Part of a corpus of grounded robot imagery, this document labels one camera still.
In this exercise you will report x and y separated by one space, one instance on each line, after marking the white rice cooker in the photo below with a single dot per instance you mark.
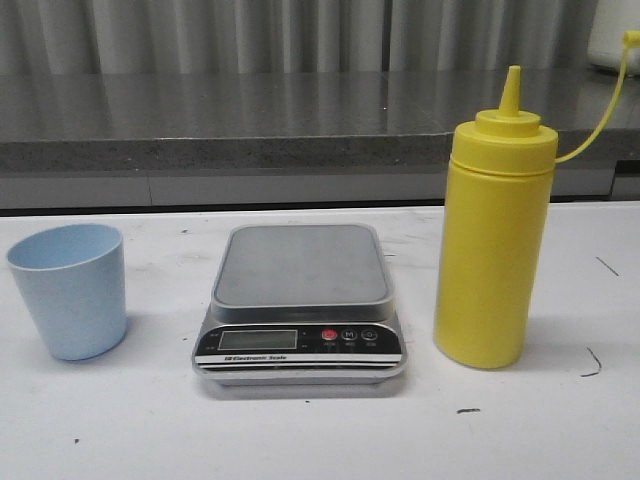
611 20

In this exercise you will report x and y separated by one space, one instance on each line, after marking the grey stone counter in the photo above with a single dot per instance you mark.
182 142

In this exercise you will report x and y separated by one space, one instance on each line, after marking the yellow squeeze bottle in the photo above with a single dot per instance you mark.
499 182

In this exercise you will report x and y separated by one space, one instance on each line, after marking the silver electronic kitchen scale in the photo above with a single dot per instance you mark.
301 311

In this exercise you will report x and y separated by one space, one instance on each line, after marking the light blue plastic cup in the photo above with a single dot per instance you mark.
72 281

